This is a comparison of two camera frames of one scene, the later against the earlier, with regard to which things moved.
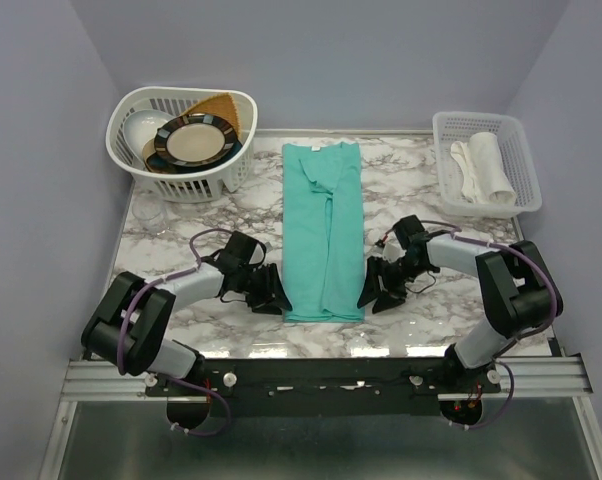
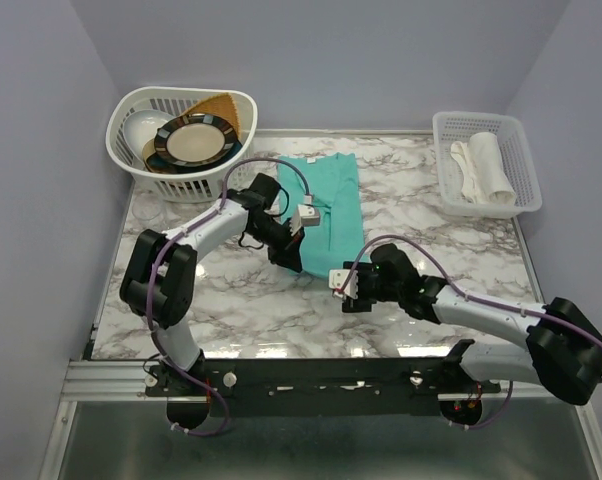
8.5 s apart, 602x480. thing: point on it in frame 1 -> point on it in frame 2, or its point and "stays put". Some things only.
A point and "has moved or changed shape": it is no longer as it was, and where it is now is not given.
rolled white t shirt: [490, 170] stays put
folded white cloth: [469, 188] stays put
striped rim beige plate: [194, 140] stays put
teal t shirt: [323, 249] has moved or changed shape
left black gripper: [265, 302] -> [288, 253]
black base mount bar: [324, 386] stays put
